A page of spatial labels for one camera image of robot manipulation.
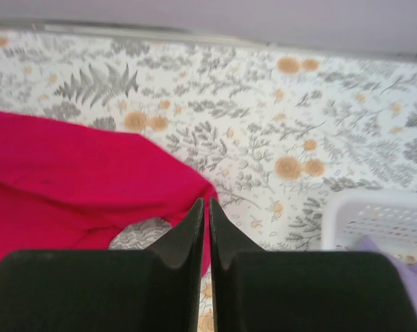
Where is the white plastic basket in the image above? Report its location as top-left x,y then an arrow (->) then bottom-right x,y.
321,188 -> 417,264

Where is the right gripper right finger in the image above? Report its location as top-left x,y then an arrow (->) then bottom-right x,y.
210,200 -> 417,331

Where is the lavender t shirt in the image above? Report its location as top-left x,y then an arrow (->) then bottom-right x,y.
358,235 -> 417,332

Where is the magenta t shirt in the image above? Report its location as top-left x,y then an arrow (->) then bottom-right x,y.
0,111 -> 217,261

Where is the floral table mat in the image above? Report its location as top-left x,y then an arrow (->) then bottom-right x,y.
0,30 -> 417,331

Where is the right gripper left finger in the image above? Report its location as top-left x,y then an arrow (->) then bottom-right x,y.
0,199 -> 205,331

